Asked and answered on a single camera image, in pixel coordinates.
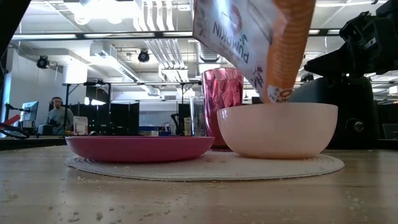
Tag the black toaster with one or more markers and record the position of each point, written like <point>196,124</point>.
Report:
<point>354,109</point>

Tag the black overhead frame beam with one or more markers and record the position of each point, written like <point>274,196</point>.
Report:
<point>109,34</point>

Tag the computer monitor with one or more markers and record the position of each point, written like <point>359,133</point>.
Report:
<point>30,111</point>

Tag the black ceiling-mounted camera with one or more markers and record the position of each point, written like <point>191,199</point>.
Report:
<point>43,62</point>
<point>143,56</point>

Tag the pumpkin cereal box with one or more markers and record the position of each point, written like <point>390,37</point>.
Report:
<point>248,37</point>

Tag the red plastic tumbler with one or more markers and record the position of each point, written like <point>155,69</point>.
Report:
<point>222,90</point>

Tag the pink plastic plate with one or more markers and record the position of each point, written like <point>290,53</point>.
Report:
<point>140,149</point>

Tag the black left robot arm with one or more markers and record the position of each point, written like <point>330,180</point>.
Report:
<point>9,18</point>

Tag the white round woven placemat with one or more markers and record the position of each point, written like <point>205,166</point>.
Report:
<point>217,171</point>

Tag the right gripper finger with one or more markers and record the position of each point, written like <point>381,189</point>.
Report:
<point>337,56</point>
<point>335,70</point>

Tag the clear plastic tumbler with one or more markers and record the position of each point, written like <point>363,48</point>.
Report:
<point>197,118</point>

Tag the pale peach bowl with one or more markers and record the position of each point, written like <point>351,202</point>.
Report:
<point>276,130</point>

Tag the person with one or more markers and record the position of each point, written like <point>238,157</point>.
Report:
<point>57,116</point>

